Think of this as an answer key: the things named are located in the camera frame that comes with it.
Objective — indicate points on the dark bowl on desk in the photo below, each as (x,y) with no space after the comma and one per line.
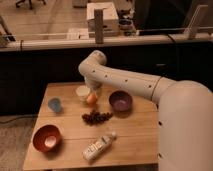
(125,24)

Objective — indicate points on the black office chair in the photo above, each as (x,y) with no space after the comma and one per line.
(17,4)

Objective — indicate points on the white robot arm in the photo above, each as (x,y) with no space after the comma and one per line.
(185,112)

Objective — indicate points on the bunch of red grapes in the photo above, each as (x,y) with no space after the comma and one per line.
(95,117)

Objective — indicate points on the wooden table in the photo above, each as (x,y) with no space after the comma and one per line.
(136,130)

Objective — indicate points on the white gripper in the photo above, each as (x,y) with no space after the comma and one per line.
(95,86)

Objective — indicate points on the blue plastic cup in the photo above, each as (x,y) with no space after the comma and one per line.
(55,105)

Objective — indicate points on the white plastic bottle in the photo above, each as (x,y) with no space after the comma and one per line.
(96,148)

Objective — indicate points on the wooden post on counter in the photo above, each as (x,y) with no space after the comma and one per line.
(98,25)

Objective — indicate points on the white angled bracket right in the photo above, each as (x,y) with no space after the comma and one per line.
(191,30)

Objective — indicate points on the red orange bowl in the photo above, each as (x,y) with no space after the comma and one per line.
(46,138)

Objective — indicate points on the white paper cup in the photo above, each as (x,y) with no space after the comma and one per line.
(83,92)

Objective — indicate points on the orange yellow apple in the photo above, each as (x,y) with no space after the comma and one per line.
(91,99)

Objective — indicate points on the purple bowl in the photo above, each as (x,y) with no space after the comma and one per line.
(120,101)

